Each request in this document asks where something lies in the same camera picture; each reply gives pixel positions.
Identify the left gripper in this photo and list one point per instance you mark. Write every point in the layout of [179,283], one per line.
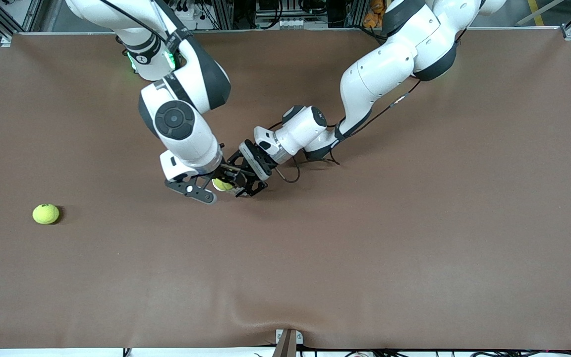
[247,167]

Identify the yellow tennis ball Wilson print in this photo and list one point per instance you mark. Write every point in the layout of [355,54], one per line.
[223,185]

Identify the yellow tennis ball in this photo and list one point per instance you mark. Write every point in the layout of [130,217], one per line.
[45,213]

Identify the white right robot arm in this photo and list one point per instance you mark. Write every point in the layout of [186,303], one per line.
[186,134]

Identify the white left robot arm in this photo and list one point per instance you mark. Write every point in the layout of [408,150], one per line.
[379,74]

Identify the brown table mat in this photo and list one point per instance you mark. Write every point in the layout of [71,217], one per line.
[365,238]

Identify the white terminal strip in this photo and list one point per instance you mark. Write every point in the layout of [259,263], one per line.
[291,23]

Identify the white power strip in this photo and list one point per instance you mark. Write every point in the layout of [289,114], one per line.
[189,11]

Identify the orange bagged items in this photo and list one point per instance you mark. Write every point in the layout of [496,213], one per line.
[372,17]

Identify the metal mat clamp bracket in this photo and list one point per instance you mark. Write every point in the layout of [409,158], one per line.
[289,342]

